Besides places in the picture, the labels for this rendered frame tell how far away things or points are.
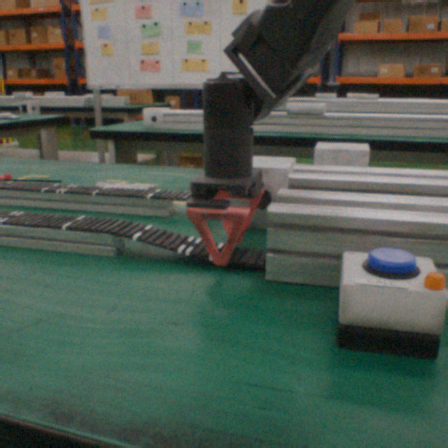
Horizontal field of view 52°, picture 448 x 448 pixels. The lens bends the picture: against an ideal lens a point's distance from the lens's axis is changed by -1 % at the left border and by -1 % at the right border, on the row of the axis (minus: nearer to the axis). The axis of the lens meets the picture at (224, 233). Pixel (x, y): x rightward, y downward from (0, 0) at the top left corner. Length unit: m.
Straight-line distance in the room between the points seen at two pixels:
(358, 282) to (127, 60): 3.53
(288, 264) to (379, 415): 0.22
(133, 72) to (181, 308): 3.40
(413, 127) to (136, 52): 2.33
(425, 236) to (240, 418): 0.28
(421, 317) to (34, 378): 0.30
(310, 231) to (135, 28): 3.38
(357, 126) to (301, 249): 1.61
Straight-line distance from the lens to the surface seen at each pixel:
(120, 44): 3.85
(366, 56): 11.00
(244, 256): 0.57
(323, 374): 0.37
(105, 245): 0.61
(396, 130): 2.08
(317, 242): 0.49
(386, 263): 0.40
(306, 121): 2.09
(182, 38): 3.63
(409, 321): 0.40
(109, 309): 0.47
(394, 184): 0.68
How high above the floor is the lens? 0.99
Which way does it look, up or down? 18 degrees down
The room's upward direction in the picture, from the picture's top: straight up
